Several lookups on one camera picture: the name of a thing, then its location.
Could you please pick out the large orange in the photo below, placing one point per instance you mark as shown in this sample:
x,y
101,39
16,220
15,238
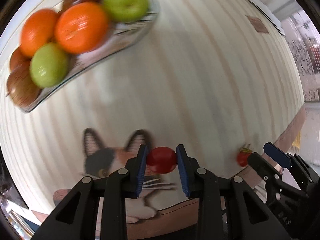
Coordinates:
x,y
37,31

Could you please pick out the brown mat label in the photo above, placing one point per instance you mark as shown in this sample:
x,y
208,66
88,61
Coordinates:
x,y
258,25

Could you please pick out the striped cat print mat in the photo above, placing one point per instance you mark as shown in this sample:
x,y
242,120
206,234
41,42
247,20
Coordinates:
x,y
201,77

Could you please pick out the brown red apple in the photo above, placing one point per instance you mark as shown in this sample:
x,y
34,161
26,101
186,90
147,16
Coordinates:
x,y
21,88

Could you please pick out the oval floral ceramic plate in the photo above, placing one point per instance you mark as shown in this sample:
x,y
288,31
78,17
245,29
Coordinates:
x,y
119,36

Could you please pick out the green apple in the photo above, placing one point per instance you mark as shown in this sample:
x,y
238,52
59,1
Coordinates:
x,y
125,10
49,66

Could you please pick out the round cherry tomato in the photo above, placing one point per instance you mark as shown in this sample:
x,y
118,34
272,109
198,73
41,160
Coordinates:
x,y
161,160

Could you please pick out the white folded paper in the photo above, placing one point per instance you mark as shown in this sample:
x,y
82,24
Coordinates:
x,y
268,14

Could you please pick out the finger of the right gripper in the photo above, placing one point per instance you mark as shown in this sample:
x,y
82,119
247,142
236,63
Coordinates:
x,y
285,160
274,184

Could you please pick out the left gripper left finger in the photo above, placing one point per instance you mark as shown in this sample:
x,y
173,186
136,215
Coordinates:
x,y
75,217

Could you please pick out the small dark orange persimmon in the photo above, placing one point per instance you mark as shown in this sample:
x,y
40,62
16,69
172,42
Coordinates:
x,y
17,59

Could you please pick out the small orange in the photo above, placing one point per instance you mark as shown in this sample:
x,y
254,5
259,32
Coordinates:
x,y
82,28

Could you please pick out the cherry tomato with stem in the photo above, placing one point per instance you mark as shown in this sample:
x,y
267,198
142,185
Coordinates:
x,y
243,155

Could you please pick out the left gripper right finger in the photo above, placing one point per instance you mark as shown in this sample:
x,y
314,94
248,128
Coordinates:
x,y
226,206

